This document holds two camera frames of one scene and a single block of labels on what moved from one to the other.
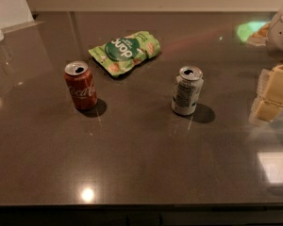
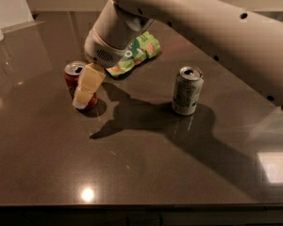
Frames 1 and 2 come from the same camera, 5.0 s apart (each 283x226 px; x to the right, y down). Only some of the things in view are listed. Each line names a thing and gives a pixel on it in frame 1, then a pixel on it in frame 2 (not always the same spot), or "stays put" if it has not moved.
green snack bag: (120, 54) stays put
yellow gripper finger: (274, 92) to (91, 79)
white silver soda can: (186, 89) stays put
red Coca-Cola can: (79, 79) stays put
